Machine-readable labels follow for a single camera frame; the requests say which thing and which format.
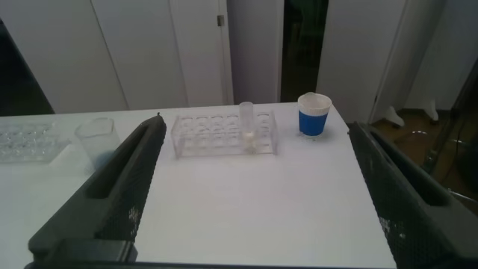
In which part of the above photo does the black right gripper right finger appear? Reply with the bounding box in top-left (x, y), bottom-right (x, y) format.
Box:
top-left (348, 120), bottom-right (478, 269)

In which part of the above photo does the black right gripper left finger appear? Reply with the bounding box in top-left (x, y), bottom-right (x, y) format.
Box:
top-left (28, 114), bottom-right (167, 262)

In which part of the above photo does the white partition foot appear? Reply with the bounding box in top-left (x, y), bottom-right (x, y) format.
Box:
top-left (416, 99), bottom-right (440, 122)
top-left (384, 105), bottom-right (406, 128)

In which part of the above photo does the test tube with pale yellow pigment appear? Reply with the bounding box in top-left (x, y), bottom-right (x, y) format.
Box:
top-left (238, 101), bottom-right (259, 155)

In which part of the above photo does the clear acrylic test tube rack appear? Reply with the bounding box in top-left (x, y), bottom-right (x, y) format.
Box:
top-left (0, 121), bottom-right (72, 164)
top-left (170, 109), bottom-right (279, 160)

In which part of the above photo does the narrow white partition panel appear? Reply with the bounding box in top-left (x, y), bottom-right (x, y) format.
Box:
top-left (226, 0), bottom-right (285, 105)

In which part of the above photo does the clear plastic beaker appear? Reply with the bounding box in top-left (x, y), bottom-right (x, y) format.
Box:
top-left (74, 117), bottom-right (122, 173)

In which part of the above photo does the blue white paper cup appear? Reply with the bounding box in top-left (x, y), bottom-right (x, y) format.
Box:
top-left (297, 92), bottom-right (333, 137)

